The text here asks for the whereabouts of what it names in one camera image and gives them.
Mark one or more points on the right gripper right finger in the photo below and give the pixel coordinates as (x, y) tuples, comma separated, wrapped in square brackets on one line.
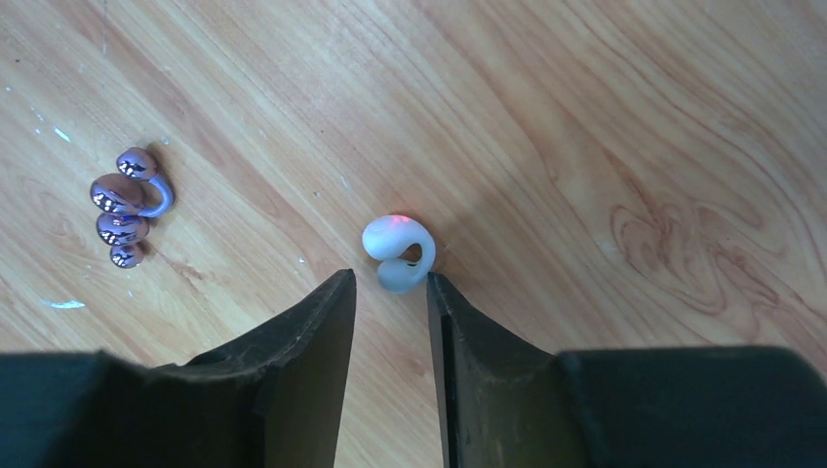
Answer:
[(505, 403)]

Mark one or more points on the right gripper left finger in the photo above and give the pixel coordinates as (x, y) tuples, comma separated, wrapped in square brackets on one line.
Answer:
[(271, 397)]

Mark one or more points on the purple earbud lower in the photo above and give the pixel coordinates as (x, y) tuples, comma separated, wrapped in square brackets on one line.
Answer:
[(122, 234)]

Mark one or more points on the purple earbud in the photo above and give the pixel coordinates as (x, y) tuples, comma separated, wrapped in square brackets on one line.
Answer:
[(122, 234), (122, 193)]

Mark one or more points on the purple earbud upper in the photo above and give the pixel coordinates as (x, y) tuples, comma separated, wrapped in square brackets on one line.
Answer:
[(122, 193)]

